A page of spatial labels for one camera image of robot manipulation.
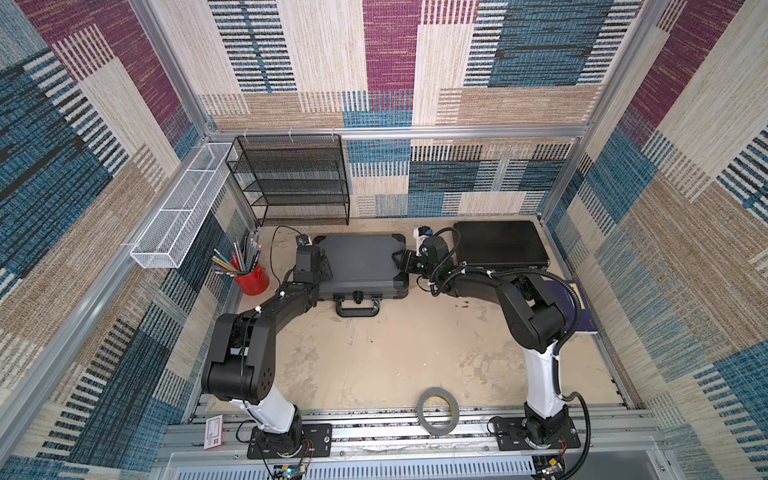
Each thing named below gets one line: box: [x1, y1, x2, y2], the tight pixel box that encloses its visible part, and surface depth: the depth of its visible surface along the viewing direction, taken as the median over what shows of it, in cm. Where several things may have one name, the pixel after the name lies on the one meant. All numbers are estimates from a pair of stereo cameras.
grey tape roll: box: [416, 387, 460, 436], surface depth 79 cm
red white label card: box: [203, 414, 223, 450], surface depth 76 cm
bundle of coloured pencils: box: [212, 236, 262, 276], surface depth 97 cm
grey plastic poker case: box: [313, 234, 409, 317], surface depth 96 cm
